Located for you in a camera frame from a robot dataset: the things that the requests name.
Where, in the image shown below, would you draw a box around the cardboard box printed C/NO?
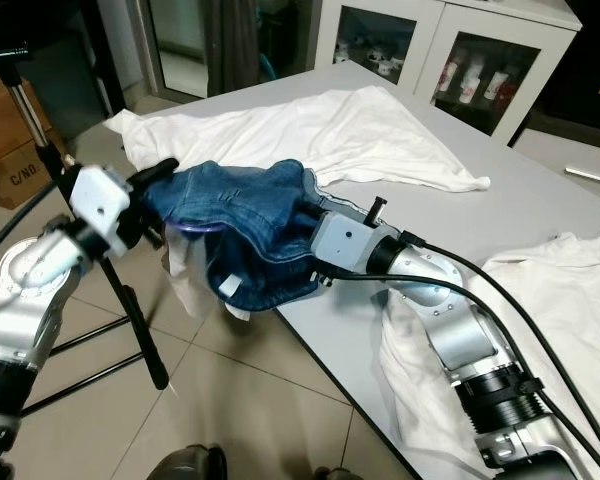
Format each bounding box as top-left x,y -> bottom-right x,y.
0,140 -> 61,209

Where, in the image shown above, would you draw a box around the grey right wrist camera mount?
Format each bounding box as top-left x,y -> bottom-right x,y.
312,195 -> 396,283

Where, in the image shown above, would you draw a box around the white glass-door cabinet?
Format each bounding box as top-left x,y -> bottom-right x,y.
312,0 -> 581,146

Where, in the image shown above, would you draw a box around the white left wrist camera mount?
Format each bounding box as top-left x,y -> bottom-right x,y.
70,165 -> 133,251

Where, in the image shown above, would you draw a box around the grey robot left foot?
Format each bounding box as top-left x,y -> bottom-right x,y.
150,445 -> 226,480

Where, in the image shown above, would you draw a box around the large plain cardboard box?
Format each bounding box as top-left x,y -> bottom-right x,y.
0,75 -> 41,166

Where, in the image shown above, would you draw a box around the dark grey curtain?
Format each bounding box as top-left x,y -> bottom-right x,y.
205,0 -> 256,96

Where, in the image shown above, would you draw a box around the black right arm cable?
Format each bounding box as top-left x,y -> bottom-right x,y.
325,232 -> 600,451

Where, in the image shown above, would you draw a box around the white cotton shirt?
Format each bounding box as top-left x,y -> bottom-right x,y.
105,85 -> 491,193
380,232 -> 600,480

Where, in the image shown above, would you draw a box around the glass sliding door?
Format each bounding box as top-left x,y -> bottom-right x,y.
130,0 -> 316,101

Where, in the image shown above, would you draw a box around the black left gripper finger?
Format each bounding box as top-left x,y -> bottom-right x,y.
130,157 -> 179,188

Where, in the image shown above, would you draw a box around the purple plastic hanger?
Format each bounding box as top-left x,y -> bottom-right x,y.
168,220 -> 229,243

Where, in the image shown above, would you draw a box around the white drawer unit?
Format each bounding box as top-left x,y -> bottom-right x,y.
510,125 -> 600,191

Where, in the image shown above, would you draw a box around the blue denim shorts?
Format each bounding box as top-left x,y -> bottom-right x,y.
140,158 -> 326,313

